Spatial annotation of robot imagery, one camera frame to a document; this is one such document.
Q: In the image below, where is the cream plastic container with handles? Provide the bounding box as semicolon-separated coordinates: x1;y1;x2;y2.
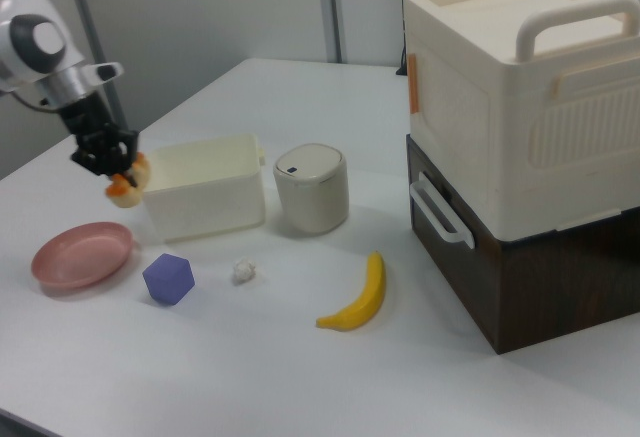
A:
402;0;640;238

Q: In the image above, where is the bread with orange topping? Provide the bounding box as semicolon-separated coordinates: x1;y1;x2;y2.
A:
103;152;154;209

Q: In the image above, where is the orange tape strip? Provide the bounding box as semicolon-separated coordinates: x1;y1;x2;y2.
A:
407;54;422;116

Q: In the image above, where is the yellow banana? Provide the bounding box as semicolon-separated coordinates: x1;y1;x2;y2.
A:
315;250;387;331

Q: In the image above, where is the pink plate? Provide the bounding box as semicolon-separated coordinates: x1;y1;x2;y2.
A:
30;221;135;290

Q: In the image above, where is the cream open plastic box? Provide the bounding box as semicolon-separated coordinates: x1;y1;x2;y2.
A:
142;132;267;244

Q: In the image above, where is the black hanging cable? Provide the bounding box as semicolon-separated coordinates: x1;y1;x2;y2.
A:
396;0;410;77

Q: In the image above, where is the crumpled white paper ball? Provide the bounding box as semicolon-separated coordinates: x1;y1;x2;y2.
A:
231;256;258;285

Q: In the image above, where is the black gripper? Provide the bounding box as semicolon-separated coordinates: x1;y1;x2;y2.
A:
55;93;141;178

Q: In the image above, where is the purple cube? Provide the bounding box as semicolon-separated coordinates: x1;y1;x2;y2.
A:
142;252;196;306

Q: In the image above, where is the dark brown drawer cabinet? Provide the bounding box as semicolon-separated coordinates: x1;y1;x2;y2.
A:
405;134;640;356

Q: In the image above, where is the white drawer handle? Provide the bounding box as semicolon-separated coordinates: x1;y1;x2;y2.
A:
409;171;476;249

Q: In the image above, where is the small beige lidded bin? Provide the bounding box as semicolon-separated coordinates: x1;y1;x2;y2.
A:
272;143;350;235

